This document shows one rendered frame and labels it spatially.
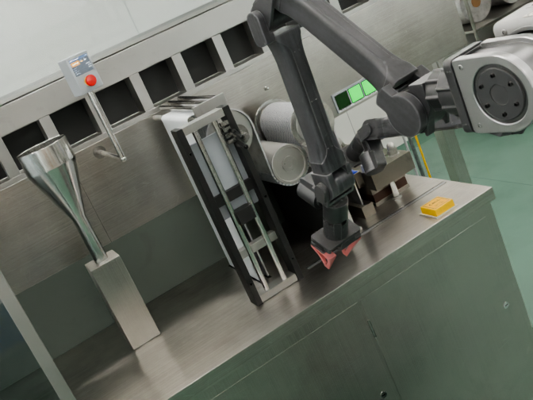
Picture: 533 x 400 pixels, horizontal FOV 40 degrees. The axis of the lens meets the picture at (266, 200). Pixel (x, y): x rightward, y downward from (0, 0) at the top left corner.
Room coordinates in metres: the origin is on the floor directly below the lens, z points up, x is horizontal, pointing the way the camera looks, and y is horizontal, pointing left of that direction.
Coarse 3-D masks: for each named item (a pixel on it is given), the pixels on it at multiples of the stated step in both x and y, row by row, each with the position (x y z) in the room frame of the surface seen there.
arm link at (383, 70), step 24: (264, 0) 1.41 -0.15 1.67; (288, 0) 1.36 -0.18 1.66; (312, 0) 1.34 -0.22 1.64; (312, 24) 1.33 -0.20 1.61; (336, 24) 1.29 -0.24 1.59; (336, 48) 1.29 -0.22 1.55; (360, 48) 1.25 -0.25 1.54; (384, 48) 1.24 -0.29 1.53; (360, 72) 1.26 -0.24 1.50; (384, 72) 1.20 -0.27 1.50; (408, 72) 1.20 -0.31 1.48; (384, 96) 1.18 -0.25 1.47; (408, 96) 1.14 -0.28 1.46; (408, 120) 1.14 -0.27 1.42
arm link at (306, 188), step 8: (304, 176) 1.57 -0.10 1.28; (304, 184) 1.56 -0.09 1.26; (312, 184) 1.53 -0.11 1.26; (320, 184) 1.46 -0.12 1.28; (304, 192) 1.56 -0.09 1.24; (312, 192) 1.54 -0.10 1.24; (320, 192) 1.46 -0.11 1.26; (328, 192) 1.45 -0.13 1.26; (344, 192) 1.49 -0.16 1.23; (312, 200) 1.54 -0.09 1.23; (320, 200) 1.47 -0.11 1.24; (328, 200) 1.46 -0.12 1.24; (336, 200) 1.48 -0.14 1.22; (320, 208) 1.56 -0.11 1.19
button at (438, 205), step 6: (438, 198) 1.97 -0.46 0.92; (444, 198) 1.95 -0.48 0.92; (450, 198) 1.93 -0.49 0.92; (426, 204) 1.96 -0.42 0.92; (432, 204) 1.94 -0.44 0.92; (438, 204) 1.93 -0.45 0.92; (444, 204) 1.91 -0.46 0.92; (450, 204) 1.92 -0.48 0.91; (426, 210) 1.94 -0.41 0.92; (432, 210) 1.91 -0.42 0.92; (438, 210) 1.90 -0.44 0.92; (444, 210) 1.91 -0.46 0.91
